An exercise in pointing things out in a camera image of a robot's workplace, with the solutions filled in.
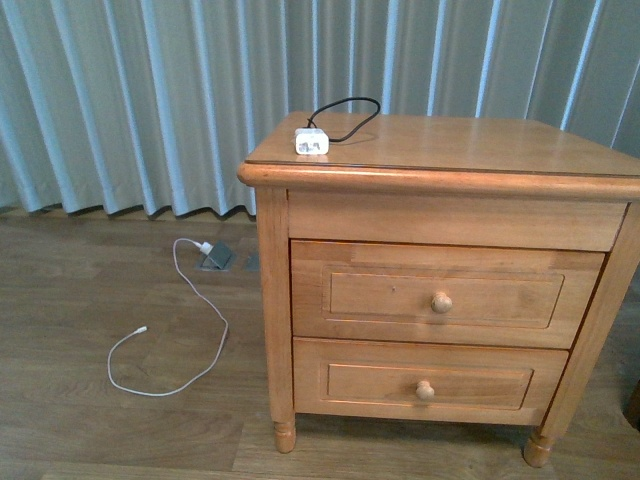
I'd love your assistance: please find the wooden drawer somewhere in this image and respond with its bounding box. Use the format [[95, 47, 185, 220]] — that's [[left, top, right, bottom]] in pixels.
[[293, 338, 568, 425], [290, 240, 604, 349]]

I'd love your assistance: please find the white charger adapter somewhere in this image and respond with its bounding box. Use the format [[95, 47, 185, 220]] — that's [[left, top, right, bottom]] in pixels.
[[294, 128, 330, 155]]

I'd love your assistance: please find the black charger cable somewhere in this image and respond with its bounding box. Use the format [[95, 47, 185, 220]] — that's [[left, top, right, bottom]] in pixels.
[[306, 96, 382, 144]]

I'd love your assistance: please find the closed grey floor socket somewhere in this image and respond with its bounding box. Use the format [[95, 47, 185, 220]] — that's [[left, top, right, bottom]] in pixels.
[[243, 252, 260, 272]]

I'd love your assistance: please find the open grey floor socket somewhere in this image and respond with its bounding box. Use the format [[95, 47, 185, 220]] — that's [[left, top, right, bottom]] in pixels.
[[195, 241, 237, 272]]

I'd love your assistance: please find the white plug in floor socket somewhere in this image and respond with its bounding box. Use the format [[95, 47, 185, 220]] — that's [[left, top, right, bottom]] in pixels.
[[199, 242, 213, 254]]

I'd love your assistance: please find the pale pleated curtain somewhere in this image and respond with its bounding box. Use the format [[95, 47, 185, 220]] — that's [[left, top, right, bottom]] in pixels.
[[1, 1, 639, 215]]

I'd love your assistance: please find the wooden nightstand frame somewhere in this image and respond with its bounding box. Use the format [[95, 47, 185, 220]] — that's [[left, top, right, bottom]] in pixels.
[[238, 112, 639, 467]]

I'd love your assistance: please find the white cable on floor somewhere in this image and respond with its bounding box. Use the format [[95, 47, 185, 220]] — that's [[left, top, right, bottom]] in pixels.
[[107, 237, 230, 398]]

